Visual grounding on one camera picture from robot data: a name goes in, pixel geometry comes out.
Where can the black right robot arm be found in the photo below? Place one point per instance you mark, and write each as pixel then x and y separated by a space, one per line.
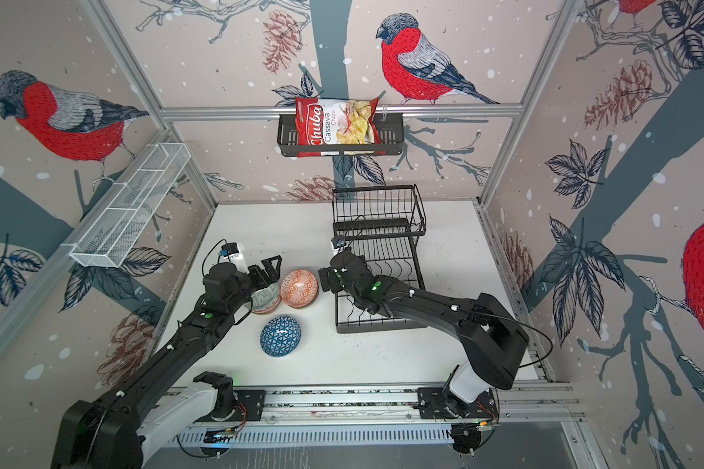
pixel 493 340

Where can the blue geometric patterned bowl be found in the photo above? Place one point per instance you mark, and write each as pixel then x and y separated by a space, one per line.
pixel 280 336

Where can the black two-tier dish rack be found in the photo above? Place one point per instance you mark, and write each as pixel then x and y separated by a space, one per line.
pixel 383 225

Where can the black wall basket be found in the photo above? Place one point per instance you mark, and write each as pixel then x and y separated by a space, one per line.
pixel 389 128

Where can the white mesh wall shelf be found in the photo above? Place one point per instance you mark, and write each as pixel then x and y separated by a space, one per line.
pixel 115 231

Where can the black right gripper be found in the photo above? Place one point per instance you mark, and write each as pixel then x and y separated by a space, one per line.
pixel 329 277

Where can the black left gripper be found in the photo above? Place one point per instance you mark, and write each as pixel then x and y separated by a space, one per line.
pixel 273 276

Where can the red cassava chips bag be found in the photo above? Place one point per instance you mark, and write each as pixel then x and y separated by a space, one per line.
pixel 332 122

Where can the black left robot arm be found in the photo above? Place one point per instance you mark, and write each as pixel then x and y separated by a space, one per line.
pixel 127 425

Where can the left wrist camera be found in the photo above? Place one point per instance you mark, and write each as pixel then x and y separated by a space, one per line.
pixel 233 252

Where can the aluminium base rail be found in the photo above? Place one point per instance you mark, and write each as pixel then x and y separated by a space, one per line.
pixel 529 400

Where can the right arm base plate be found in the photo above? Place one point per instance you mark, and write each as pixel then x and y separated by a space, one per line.
pixel 436 403

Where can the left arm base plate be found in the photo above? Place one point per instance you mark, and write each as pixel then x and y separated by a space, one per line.
pixel 240 406

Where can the grey green patterned bowl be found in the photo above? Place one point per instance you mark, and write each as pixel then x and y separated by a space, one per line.
pixel 267 300

